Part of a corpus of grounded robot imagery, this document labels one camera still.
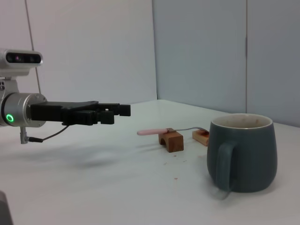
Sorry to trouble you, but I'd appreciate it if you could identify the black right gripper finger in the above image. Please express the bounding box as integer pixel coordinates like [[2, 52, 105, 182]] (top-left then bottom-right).
[[0, 190, 14, 225]]

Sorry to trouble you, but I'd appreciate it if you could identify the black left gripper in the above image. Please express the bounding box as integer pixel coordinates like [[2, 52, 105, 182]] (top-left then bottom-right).
[[30, 100, 131, 126]]

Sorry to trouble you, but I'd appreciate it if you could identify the pink handled metal spoon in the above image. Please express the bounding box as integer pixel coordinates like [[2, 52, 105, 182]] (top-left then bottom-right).
[[137, 126, 209, 136]]

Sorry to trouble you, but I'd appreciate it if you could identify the grey ceramic cup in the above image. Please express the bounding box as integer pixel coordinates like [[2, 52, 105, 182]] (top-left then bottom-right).
[[206, 113, 278, 201]]

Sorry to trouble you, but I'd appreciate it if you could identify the arched brown wooden block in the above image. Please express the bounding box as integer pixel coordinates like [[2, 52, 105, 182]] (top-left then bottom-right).
[[158, 130, 184, 153]]

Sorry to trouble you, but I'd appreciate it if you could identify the flat light wooden block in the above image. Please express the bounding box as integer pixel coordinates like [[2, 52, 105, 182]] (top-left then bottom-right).
[[192, 130, 210, 147]]

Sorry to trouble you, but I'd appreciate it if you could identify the left gripper plug with cable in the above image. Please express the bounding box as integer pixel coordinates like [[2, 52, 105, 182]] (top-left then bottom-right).
[[20, 124, 71, 145]]

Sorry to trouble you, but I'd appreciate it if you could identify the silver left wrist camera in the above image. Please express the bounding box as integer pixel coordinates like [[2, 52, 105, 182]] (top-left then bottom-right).
[[0, 48, 44, 77]]

